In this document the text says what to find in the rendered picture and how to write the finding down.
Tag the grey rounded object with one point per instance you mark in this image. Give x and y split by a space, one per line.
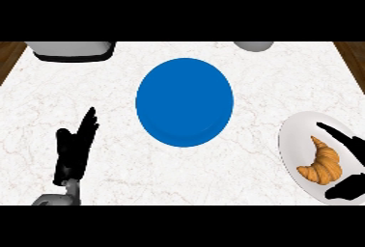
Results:
255 46

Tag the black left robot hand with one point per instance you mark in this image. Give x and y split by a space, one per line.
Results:
71 151

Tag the white plate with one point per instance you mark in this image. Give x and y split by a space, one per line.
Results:
299 144

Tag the grey appliance with black base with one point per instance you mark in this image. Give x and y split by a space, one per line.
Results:
71 49

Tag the golden brown croissant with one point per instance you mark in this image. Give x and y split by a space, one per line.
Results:
325 165

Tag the blue plate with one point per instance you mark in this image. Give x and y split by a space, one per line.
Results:
184 102

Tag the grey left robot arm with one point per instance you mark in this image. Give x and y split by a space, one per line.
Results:
67 194

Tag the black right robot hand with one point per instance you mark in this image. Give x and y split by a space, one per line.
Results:
349 141

